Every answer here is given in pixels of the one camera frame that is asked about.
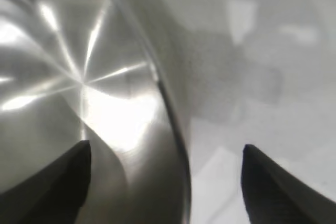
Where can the stainless steel mixing bowl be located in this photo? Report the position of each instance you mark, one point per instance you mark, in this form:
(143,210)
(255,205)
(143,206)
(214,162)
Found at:
(65,64)

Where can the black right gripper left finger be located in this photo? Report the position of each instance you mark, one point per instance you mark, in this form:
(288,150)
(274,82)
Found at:
(50,190)

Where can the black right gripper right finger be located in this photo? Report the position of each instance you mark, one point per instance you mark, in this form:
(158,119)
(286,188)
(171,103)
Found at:
(275,195)

